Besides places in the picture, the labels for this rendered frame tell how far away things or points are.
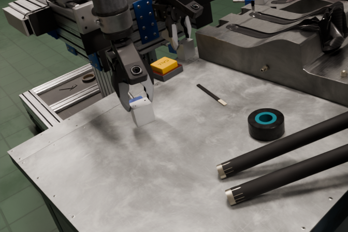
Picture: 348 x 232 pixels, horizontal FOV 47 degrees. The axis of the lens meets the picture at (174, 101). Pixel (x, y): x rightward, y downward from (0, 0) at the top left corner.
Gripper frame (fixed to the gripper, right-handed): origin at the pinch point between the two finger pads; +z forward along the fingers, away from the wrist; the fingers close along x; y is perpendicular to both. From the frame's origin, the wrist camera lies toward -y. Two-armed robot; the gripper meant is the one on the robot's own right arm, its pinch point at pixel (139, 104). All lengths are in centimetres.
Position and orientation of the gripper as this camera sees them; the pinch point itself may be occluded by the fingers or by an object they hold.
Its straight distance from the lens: 100.4
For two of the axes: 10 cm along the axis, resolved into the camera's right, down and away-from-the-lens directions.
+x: -9.0, 3.6, -2.6
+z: 1.8, 8.3, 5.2
